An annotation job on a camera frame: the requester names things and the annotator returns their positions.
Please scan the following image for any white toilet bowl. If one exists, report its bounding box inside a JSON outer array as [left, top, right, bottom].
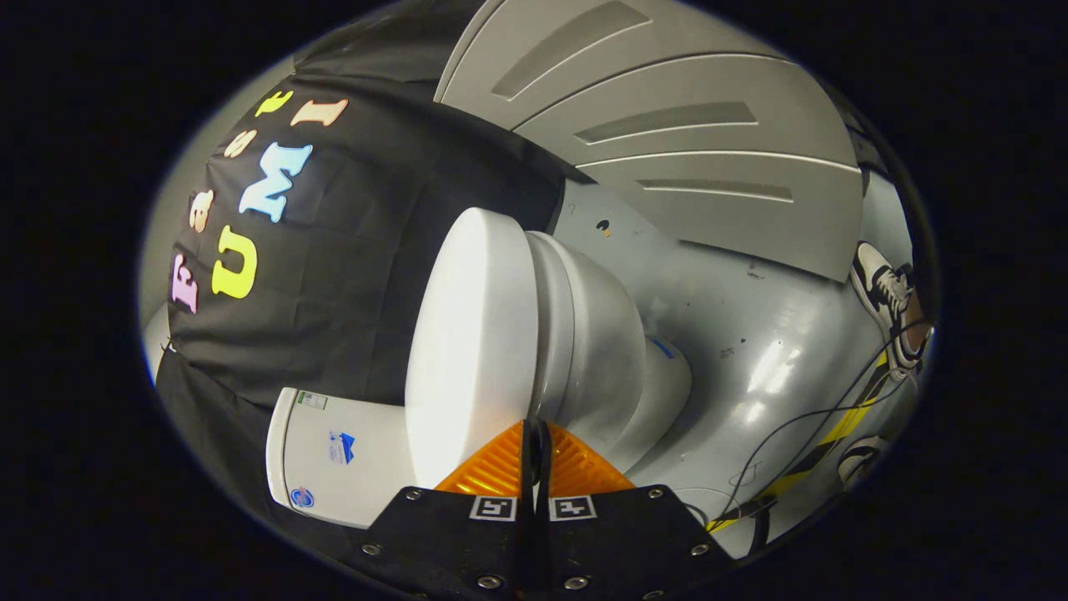
[[526, 230, 693, 477]]

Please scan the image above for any grey drawer cabinet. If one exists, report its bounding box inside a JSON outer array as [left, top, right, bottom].
[[433, 0, 865, 283]]

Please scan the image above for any white toilet lid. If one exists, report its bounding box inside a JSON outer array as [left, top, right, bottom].
[[405, 207, 540, 490]]

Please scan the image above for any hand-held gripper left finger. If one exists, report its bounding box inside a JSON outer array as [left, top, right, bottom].
[[346, 420, 536, 601]]

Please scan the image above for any thin black cable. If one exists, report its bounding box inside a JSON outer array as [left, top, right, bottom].
[[684, 316, 929, 535]]

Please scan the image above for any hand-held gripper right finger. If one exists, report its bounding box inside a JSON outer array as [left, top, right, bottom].
[[535, 420, 736, 601]]

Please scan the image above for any yellow black floor tape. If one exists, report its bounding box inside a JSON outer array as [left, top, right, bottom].
[[705, 351, 890, 535]]

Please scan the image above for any black backdrop cloth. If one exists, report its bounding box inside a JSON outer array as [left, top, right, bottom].
[[154, 0, 589, 568]]

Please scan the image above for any black white sneaker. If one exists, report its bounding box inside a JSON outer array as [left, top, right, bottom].
[[838, 434, 890, 487], [850, 241, 932, 381]]

